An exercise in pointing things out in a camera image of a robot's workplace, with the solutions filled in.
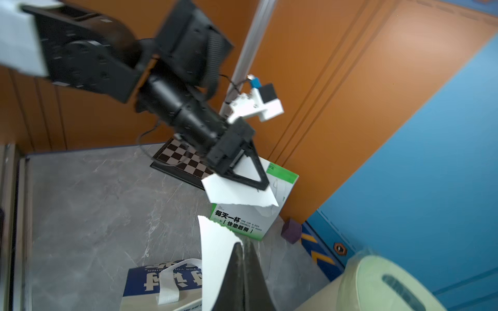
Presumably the blue white bag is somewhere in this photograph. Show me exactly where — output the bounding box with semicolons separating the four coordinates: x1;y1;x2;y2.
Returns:
120;259;202;311

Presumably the white receipt bag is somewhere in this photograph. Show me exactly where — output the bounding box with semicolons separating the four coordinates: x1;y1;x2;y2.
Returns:
202;155;279;207

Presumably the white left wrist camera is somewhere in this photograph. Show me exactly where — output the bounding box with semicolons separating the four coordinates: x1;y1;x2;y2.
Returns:
226;75;284;124

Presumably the purple cube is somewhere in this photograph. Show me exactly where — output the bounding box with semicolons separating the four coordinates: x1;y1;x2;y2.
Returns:
281;218;302;244

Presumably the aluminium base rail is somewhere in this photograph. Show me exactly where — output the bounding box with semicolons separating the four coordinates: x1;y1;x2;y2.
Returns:
1;144;32;310

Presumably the torn white receipt piece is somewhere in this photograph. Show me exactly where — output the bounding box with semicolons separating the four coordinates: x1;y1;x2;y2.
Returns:
198;216;241;311

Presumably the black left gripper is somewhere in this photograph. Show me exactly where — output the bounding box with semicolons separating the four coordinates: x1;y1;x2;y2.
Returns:
205;117;269;190

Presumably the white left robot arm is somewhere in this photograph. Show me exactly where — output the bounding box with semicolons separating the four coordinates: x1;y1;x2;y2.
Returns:
1;1;269;190

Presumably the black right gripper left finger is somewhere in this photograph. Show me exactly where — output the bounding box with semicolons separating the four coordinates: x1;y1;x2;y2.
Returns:
212;242;245;311

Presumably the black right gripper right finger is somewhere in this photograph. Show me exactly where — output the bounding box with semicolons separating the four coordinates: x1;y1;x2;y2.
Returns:
243;241;276;311

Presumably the brown checkered chessboard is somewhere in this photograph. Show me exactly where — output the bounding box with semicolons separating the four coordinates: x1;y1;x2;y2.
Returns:
150;138;212;190

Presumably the pale green trash bin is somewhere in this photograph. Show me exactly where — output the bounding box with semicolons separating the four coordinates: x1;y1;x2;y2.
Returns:
298;251;446;311

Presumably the green white paper bag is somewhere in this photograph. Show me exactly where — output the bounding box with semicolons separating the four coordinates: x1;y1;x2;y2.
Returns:
210;162;299;241

